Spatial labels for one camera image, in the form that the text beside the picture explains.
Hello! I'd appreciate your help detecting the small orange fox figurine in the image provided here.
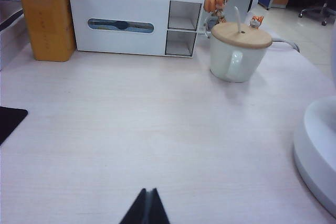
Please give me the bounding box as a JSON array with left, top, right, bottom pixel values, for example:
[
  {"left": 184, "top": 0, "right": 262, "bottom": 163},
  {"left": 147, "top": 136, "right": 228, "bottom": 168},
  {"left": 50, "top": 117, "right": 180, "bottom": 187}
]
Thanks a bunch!
[{"left": 248, "top": 15, "right": 264, "bottom": 28}]

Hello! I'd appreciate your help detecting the white spoon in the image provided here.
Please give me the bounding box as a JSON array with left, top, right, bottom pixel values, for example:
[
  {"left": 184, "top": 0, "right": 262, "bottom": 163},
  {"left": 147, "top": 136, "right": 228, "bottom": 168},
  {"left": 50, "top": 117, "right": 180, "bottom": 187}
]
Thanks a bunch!
[{"left": 234, "top": 6, "right": 244, "bottom": 35}]

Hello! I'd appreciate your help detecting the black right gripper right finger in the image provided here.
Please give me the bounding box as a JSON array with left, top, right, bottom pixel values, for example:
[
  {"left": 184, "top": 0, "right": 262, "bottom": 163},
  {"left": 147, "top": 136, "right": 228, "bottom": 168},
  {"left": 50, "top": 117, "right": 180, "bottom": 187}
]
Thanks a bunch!
[{"left": 148, "top": 187, "right": 171, "bottom": 224}]

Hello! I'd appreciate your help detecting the large white round base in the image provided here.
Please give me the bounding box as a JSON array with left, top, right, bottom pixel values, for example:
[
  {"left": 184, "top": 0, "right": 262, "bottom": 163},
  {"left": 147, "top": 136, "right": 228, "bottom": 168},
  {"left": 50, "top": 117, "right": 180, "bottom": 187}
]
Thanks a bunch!
[{"left": 293, "top": 32, "right": 336, "bottom": 221}]

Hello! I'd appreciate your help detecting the yellow tin box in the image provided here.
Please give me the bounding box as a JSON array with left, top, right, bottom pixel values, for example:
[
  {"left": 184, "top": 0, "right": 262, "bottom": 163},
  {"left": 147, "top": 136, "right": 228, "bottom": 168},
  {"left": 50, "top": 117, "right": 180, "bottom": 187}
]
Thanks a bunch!
[{"left": 17, "top": 0, "right": 77, "bottom": 62}]

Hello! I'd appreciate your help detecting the white tissue box organizer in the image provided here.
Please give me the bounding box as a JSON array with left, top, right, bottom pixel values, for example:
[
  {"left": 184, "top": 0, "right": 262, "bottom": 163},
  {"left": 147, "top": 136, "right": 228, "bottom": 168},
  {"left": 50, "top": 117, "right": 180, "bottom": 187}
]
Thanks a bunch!
[{"left": 67, "top": 0, "right": 206, "bottom": 59}]

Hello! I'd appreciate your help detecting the office chair base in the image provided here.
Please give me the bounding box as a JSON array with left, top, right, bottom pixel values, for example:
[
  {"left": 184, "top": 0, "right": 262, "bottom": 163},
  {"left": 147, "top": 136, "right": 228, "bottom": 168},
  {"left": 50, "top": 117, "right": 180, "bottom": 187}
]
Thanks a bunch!
[{"left": 298, "top": 0, "right": 336, "bottom": 27}]

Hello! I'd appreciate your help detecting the round wooden mug lid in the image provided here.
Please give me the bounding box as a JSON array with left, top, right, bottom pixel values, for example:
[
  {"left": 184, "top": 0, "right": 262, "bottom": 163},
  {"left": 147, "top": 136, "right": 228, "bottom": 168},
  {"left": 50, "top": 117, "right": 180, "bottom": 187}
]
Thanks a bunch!
[{"left": 211, "top": 22, "right": 274, "bottom": 49}]

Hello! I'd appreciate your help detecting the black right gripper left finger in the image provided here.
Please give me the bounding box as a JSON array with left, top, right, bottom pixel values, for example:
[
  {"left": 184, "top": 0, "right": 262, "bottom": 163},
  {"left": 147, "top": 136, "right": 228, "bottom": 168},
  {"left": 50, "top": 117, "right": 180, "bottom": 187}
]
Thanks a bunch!
[{"left": 119, "top": 188, "right": 149, "bottom": 224}]

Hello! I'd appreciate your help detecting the black mouse pad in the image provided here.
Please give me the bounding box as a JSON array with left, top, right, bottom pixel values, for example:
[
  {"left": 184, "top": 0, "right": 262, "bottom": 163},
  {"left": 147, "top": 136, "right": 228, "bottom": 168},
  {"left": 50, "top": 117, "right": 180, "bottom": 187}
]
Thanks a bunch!
[{"left": 0, "top": 106, "right": 29, "bottom": 146}]

